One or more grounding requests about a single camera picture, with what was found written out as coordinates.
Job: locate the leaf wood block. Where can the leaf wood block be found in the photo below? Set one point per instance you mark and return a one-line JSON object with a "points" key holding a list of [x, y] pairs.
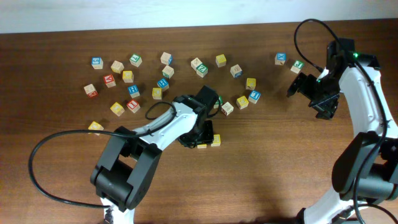
{"points": [[195, 63]]}

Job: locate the green J block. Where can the green J block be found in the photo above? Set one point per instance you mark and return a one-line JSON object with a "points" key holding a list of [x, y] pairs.
{"points": [[297, 66]]}

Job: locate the blue H block left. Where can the blue H block left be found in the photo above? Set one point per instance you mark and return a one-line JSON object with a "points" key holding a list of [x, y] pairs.
{"points": [[133, 91]]}

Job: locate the plain wood block blue side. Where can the plain wood block blue side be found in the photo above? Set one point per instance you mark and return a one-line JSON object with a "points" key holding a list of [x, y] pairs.
{"points": [[166, 58]]}

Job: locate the plain wood block left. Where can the plain wood block left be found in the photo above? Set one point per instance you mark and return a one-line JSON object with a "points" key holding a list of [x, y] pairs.
{"points": [[117, 67]]}

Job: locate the yellow G block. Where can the yellow G block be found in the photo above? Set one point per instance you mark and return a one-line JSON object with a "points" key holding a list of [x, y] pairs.
{"points": [[128, 76]]}

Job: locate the plain wood block green side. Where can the plain wood block green side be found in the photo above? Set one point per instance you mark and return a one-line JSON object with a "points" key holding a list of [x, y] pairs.
{"points": [[168, 71]]}

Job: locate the yellow block right upper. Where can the yellow block right upper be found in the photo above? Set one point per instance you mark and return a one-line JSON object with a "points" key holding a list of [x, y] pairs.
{"points": [[250, 84]]}

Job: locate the wood block blue side right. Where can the wood block blue side right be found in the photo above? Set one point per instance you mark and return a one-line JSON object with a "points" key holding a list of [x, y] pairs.
{"points": [[236, 71]]}

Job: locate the green V block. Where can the green V block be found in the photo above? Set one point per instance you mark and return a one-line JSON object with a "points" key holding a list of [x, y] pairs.
{"points": [[218, 102]]}

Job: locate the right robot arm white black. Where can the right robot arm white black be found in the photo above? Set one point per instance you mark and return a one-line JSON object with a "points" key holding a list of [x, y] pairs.
{"points": [[366, 172]]}

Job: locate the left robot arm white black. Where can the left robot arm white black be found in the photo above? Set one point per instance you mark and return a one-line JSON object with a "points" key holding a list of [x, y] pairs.
{"points": [[125, 170]]}

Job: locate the yellow block right lower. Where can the yellow block right lower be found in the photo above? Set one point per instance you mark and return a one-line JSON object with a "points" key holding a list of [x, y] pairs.
{"points": [[242, 102]]}

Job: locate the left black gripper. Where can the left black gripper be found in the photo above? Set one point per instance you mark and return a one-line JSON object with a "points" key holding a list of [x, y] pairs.
{"points": [[207, 139]]}

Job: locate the red I block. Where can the red I block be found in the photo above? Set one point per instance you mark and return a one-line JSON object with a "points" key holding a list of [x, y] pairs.
{"points": [[133, 106]]}

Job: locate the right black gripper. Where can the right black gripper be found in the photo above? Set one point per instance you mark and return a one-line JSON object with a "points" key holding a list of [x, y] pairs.
{"points": [[325, 109]]}

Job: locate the green Z block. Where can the green Z block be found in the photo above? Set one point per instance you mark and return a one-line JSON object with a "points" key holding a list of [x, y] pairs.
{"points": [[202, 70]]}

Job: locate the green L block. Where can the green L block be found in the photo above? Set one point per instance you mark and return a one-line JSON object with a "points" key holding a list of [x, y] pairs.
{"points": [[135, 60]]}

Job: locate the yellow S block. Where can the yellow S block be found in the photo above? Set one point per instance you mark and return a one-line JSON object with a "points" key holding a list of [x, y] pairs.
{"points": [[216, 140], [202, 146]]}

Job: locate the blue h block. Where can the blue h block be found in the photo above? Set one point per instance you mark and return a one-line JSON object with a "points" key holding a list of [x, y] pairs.
{"points": [[163, 84], [133, 91]]}

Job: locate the wood block red side left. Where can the wood block red side left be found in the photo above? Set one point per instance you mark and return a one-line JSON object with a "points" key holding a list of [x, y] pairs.
{"points": [[90, 91]]}

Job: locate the blue number five block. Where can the blue number five block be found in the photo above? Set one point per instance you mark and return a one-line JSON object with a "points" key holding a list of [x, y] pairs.
{"points": [[97, 63]]}

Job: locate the yellow block top centre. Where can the yellow block top centre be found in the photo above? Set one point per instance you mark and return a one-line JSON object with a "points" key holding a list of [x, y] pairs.
{"points": [[221, 60]]}

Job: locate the blue X block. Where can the blue X block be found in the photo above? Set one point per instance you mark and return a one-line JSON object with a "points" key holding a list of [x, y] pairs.
{"points": [[280, 58]]}

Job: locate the blue T block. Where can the blue T block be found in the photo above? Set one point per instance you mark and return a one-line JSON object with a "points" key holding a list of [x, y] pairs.
{"points": [[254, 96]]}

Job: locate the yellow block centre left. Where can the yellow block centre left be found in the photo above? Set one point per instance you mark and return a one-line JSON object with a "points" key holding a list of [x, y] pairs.
{"points": [[157, 93]]}

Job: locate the wood block red side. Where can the wood block red side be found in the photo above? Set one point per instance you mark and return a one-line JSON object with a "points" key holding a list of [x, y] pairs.
{"points": [[227, 108], [90, 91]]}

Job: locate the yellow block far lower left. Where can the yellow block far lower left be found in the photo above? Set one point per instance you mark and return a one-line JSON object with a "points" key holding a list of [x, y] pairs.
{"points": [[95, 126]]}

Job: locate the red Y block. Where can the red Y block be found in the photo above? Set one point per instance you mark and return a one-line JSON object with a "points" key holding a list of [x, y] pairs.
{"points": [[109, 80]]}

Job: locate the blue H block upper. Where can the blue H block upper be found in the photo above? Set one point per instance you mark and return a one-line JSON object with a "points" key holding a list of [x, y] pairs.
{"points": [[163, 84]]}

